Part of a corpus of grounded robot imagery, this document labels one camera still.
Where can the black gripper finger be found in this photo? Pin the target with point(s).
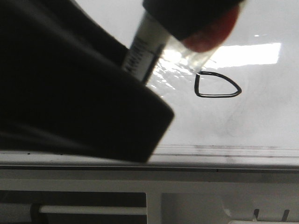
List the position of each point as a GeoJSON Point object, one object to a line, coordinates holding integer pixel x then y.
{"type": "Point", "coordinates": [62, 88]}
{"type": "Point", "coordinates": [182, 18]}

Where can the red magnet taped to marker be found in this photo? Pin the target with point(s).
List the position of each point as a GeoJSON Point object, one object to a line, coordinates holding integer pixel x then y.
{"type": "Point", "coordinates": [191, 54]}

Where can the white whiteboard marker pen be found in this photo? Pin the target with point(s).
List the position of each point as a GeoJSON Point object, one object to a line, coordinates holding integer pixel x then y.
{"type": "Point", "coordinates": [146, 48]}

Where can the white whiteboard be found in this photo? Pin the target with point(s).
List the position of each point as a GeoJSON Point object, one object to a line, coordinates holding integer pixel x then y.
{"type": "Point", "coordinates": [262, 56]}

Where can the white cylindrical bar below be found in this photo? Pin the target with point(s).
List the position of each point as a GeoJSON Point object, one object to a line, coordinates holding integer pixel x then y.
{"type": "Point", "coordinates": [92, 210]}

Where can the white plastic panel below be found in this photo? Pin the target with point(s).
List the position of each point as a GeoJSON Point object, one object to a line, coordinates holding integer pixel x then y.
{"type": "Point", "coordinates": [232, 206]}

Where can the aluminium whiteboard frame rail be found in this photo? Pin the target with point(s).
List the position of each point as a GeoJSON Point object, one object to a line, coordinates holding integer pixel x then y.
{"type": "Point", "coordinates": [169, 156]}

